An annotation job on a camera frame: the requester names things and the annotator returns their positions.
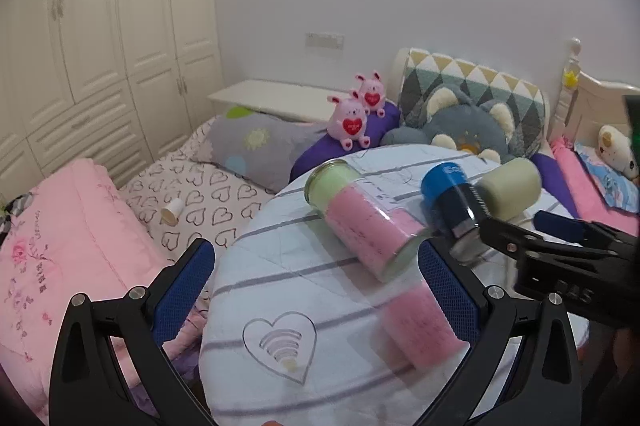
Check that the purple pillow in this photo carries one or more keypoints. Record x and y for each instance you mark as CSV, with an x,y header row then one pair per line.
x,y
320,150

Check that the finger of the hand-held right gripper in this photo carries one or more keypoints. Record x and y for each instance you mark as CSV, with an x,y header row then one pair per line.
x,y
505,240
557,226

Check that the blurred pink cup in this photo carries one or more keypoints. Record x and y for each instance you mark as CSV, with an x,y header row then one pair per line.
x,y
425,326

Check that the pink blanket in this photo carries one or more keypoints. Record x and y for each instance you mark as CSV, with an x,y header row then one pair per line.
x,y
580,191

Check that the pink floral quilt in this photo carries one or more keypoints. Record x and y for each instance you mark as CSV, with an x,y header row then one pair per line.
x,y
70,246

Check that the white wardrobe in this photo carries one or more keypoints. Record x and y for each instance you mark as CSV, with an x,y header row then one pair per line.
x,y
100,35

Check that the white plush toy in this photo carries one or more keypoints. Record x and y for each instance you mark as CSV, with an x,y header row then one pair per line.
x,y
617,148

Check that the small white paper cup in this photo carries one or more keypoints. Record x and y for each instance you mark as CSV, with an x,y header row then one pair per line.
x,y
171,211

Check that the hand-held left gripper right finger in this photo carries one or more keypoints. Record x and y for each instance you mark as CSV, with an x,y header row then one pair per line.
x,y
446,292

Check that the pink and green cup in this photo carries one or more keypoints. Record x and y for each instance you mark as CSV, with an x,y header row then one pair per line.
x,y
362,221

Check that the triangle pattern headboard cushion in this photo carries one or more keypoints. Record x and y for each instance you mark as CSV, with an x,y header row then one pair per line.
x,y
480,85

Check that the white wall socket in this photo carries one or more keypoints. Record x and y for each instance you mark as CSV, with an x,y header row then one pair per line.
x,y
325,40

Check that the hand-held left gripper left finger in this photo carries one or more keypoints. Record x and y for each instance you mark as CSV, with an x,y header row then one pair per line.
x,y
182,288

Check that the large pink plush bunny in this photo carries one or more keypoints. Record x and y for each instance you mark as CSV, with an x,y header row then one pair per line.
x,y
348,120

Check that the white bed headboard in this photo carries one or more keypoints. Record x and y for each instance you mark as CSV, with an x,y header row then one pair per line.
x,y
590,105

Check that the blue and black cup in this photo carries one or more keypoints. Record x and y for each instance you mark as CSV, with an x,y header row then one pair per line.
x,y
450,201

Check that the small pink plush bunny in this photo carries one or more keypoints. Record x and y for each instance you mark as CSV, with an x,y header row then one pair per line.
x,y
371,93

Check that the white bedside board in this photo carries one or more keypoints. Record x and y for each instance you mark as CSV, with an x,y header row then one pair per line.
x,y
270,98

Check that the grey flower print pillow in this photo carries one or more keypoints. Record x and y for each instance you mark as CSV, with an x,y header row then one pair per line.
x,y
255,145

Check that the grey plush bear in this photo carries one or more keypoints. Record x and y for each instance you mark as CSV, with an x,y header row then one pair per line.
x,y
450,120

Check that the cream cup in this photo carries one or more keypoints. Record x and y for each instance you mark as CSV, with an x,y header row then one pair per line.
x,y
510,186

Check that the blue cartoon print pillow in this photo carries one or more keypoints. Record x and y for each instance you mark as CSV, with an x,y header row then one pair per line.
x,y
605,183

